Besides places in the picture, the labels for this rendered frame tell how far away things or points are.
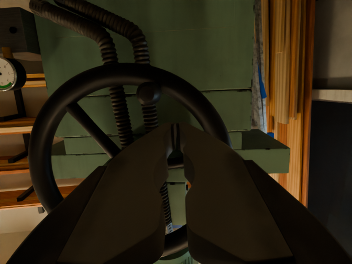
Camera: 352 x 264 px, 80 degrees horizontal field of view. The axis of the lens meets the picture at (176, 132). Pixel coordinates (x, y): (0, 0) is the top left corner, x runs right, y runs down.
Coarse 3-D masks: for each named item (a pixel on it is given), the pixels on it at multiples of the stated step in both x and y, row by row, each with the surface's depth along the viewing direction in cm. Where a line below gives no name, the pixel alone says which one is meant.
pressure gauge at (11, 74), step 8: (8, 48) 40; (8, 56) 41; (0, 64) 39; (8, 64) 39; (16, 64) 40; (8, 72) 39; (16, 72) 39; (24, 72) 41; (0, 80) 39; (8, 80) 39; (16, 80) 39; (24, 80) 41; (0, 88) 40; (8, 88) 39; (16, 88) 41
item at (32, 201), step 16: (32, 80) 235; (16, 96) 269; (0, 128) 228; (16, 128) 230; (0, 160) 263; (16, 160) 256; (0, 192) 288; (16, 192) 286; (32, 192) 283; (64, 192) 279; (0, 208) 251; (16, 208) 253
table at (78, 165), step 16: (256, 144) 50; (272, 144) 49; (64, 160) 49; (80, 160) 49; (96, 160) 49; (256, 160) 47; (272, 160) 47; (288, 160) 47; (64, 176) 50; (80, 176) 50; (176, 176) 38
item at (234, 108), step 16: (96, 96) 46; (128, 96) 45; (208, 96) 44; (224, 96) 44; (240, 96) 44; (96, 112) 46; (112, 112) 46; (160, 112) 46; (176, 112) 45; (224, 112) 45; (240, 112) 45; (64, 128) 47; (80, 128) 47; (112, 128) 47; (144, 128) 47; (240, 128) 46
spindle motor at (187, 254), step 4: (176, 252) 65; (180, 252) 65; (184, 252) 65; (188, 252) 66; (164, 256) 64; (168, 256) 64; (172, 256) 64; (176, 256) 64; (180, 256) 64; (184, 256) 65; (188, 256) 66; (160, 260) 63; (164, 260) 63; (168, 260) 63; (172, 260) 63; (176, 260) 64; (180, 260) 64; (184, 260) 66; (188, 260) 68; (192, 260) 71
